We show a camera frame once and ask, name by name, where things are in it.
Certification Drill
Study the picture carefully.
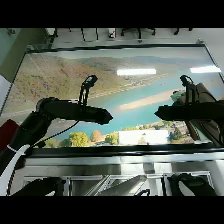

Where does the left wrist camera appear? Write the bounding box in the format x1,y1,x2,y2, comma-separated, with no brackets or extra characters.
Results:
78,74,99,107

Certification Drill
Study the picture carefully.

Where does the silver frame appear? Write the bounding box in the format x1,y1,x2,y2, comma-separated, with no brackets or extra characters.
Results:
19,151,224,197

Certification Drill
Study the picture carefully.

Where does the black office chair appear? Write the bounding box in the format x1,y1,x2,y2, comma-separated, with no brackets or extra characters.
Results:
120,27,157,40
173,27,194,36

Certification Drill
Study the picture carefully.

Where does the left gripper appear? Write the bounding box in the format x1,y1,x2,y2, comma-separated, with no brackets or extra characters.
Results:
80,105,114,126

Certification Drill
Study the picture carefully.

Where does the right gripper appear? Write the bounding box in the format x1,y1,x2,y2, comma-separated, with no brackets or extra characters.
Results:
154,103,194,123

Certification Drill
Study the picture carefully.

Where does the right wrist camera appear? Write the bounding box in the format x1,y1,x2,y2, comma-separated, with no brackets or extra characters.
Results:
179,74,198,105

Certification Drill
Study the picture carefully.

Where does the black cable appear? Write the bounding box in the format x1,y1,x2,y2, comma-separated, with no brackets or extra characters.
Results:
33,119,81,148

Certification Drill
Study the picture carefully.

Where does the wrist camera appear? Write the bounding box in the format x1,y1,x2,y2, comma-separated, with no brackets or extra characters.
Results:
179,74,198,105
78,74,99,107

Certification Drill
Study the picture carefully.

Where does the red garment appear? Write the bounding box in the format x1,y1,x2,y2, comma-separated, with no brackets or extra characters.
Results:
0,119,20,153

